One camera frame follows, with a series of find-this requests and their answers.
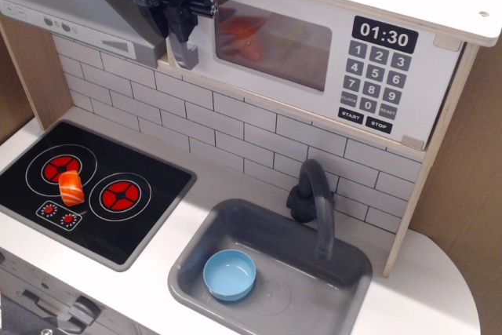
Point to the orange salmon sushi toy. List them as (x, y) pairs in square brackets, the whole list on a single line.
[(71, 191)]

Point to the wooden microwave cabinet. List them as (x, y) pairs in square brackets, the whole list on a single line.
[(373, 180)]

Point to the orange toy carrot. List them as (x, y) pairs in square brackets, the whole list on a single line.
[(238, 37)]

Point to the light blue bowl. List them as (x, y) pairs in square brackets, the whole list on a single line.
[(229, 274)]

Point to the white toy microwave door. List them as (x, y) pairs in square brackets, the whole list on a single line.
[(343, 61)]

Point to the black toy stovetop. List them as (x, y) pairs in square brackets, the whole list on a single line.
[(128, 194)]

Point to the grey oven front panel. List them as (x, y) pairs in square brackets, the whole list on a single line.
[(63, 306)]

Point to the dark grey faucet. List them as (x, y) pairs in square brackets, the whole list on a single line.
[(311, 200)]

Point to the grey toy sink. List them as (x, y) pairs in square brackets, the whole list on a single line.
[(294, 292)]

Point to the grey range hood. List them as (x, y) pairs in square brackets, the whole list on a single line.
[(115, 26)]

